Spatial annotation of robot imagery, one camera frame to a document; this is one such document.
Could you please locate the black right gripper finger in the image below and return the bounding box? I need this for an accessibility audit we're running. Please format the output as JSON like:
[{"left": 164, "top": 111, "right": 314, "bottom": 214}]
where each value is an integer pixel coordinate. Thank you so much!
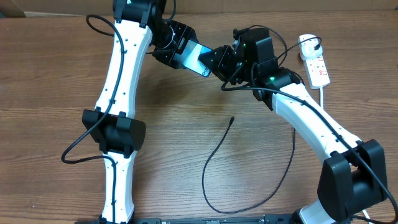
[
  {"left": 198, "top": 45, "right": 231, "bottom": 67},
  {"left": 212, "top": 62, "right": 239, "bottom": 82}
]

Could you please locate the dark blue smartphone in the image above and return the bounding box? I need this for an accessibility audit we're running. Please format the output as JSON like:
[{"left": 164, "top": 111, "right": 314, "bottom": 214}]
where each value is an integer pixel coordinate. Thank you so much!
[{"left": 173, "top": 40, "right": 211, "bottom": 77}]

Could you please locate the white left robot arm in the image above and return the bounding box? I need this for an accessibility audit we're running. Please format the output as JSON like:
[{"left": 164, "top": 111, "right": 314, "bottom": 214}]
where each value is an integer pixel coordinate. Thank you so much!
[{"left": 82, "top": 1, "right": 210, "bottom": 223}]

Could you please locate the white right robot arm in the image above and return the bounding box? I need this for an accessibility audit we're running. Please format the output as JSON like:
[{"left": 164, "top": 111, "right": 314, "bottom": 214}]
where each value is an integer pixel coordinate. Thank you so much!
[{"left": 198, "top": 29, "right": 392, "bottom": 223}]

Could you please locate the white charger plug adapter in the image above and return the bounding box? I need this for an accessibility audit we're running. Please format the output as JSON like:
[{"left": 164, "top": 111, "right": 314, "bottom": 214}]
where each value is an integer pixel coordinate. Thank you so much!
[{"left": 298, "top": 34, "right": 323, "bottom": 61}]

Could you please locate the white power strip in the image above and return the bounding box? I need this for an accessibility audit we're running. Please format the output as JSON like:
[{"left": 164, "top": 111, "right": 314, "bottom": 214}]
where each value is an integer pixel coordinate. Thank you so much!
[{"left": 303, "top": 56, "right": 330, "bottom": 89}]

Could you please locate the white power strip cord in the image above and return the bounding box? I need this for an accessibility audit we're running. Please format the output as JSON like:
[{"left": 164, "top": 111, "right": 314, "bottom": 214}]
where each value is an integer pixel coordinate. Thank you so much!
[{"left": 318, "top": 86, "right": 374, "bottom": 224}]

